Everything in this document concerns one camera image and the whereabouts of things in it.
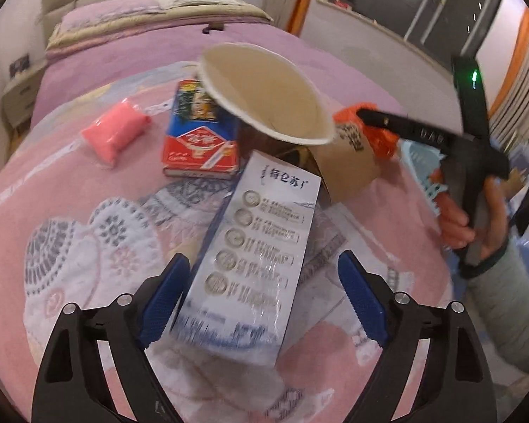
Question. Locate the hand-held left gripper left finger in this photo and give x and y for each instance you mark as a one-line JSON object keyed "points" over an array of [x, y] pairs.
{"points": [[163, 299]]}

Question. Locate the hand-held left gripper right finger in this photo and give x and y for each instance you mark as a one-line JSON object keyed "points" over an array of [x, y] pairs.
{"points": [[363, 302]]}

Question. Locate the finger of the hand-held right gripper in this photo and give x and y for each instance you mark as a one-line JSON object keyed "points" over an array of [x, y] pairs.
{"points": [[405, 127]]}

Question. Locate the orange wrapper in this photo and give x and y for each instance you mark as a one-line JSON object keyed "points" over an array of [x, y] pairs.
{"points": [[381, 139]]}

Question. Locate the white printed carton box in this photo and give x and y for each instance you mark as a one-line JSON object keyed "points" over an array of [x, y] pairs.
{"points": [[264, 246]]}

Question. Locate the person's right forearm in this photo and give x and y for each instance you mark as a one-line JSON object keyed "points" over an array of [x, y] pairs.
{"points": [[511, 308]]}

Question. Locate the person's right hand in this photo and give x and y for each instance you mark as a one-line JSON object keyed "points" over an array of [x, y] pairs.
{"points": [[456, 229]]}

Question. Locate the light blue plastic basket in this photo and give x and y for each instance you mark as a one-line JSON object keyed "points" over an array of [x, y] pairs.
{"points": [[423, 167]]}

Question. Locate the pink printed blanket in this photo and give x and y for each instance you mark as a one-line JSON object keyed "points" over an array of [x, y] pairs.
{"points": [[92, 229]]}

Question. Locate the orange curtain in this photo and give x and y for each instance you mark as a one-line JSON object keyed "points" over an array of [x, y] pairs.
{"points": [[513, 61]]}

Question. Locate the dark framed window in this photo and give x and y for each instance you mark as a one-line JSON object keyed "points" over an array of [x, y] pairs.
{"points": [[423, 0]]}

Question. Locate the brown paper cup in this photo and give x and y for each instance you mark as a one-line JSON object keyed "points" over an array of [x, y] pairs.
{"points": [[269, 97]]}

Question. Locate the red and blue box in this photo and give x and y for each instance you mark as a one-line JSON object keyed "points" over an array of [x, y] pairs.
{"points": [[200, 145]]}

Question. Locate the pink tissue packet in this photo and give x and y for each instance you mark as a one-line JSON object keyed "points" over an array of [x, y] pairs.
{"points": [[114, 132]]}

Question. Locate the small dark object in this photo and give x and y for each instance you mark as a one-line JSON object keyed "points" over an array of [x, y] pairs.
{"points": [[214, 28]]}

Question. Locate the white nightstand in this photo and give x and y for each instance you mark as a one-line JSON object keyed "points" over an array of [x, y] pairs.
{"points": [[22, 97]]}

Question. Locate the bed with purple sheet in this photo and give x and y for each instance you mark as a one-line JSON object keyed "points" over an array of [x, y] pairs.
{"points": [[136, 53]]}

